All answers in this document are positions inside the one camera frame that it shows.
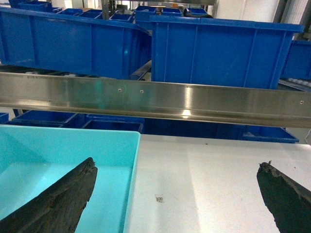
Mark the light cyan plastic bin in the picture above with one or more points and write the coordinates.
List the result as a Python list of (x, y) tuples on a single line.
[(33, 158)]

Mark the stainless steel shelf rail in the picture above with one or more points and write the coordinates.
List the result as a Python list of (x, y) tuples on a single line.
[(204, 103)]

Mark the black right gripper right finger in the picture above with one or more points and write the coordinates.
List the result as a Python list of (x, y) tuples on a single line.
[(288, 201)]

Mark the blue bin far right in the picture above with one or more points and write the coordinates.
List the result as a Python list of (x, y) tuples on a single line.
[(298, 61)]

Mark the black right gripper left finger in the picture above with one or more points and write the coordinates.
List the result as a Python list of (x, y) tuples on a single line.
[(58, 208)]

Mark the large blue bin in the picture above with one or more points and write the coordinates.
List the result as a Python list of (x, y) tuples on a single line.
[(220, 52), (74, 44)]

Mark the large blue bin left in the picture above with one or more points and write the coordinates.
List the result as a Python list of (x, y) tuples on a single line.
[(74, 44)]

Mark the QR code sticker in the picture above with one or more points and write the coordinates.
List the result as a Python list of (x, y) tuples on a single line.
[(159, 198)]

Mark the large blue bin centre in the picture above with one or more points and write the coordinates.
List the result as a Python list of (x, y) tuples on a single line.
[(220, 52)]

